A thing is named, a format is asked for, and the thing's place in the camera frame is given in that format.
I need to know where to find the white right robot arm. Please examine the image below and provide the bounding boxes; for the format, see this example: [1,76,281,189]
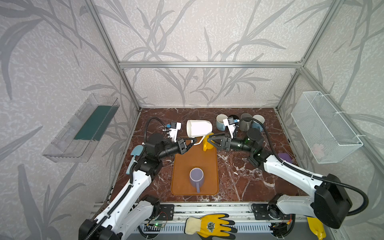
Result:
[208,118,369,229]

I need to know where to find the yellow plastic scoop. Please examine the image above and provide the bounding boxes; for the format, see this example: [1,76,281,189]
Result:
[307,217,327,240]

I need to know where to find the yellow black work glove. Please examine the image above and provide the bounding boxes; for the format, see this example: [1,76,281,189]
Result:
[184,214,238,240]

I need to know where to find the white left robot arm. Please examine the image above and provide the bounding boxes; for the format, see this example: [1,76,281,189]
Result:
[79,121,198,240]

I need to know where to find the white wire wall basket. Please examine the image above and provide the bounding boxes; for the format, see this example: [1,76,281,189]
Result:
[291,91,364,164]

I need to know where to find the orange plastic tray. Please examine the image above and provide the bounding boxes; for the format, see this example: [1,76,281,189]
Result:
[171,144,219,196]

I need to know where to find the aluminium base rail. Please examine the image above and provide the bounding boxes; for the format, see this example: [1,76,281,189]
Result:
[95,201,310,240]

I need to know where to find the light blue spatula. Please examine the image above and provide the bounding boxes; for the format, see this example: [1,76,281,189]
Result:
[126,145,144,175]

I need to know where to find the black mug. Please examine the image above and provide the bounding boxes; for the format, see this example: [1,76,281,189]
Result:
[229,115,240,120]

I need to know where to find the light blue mug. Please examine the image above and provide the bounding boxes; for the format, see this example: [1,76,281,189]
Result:
[216,114,228,132]

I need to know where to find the yellow mug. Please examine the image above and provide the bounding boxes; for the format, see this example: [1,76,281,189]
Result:
[203,133,214,152]

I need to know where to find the grey mug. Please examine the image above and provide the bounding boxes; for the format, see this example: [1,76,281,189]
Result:
[239,113,253,132]

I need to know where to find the clear plastic wall bin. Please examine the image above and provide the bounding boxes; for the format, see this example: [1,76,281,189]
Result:
[43,94,120,163]

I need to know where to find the purple spatula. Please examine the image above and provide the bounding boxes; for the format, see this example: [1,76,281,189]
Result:
[278,153,294,164]

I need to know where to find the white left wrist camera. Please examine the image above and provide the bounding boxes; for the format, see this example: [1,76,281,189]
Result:
[163,122,182,143]

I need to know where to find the pink object in basket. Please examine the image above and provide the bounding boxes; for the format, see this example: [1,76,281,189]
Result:
[311,144,325,159]

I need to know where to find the teal dotted mug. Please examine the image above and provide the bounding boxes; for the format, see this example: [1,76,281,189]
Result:
[252,115,265,133]

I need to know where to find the purple mug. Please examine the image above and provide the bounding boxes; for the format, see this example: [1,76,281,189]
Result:
[189,168,205,193]

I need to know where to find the white mug with lettering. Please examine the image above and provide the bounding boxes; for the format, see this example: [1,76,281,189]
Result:
[187,120,213,145]

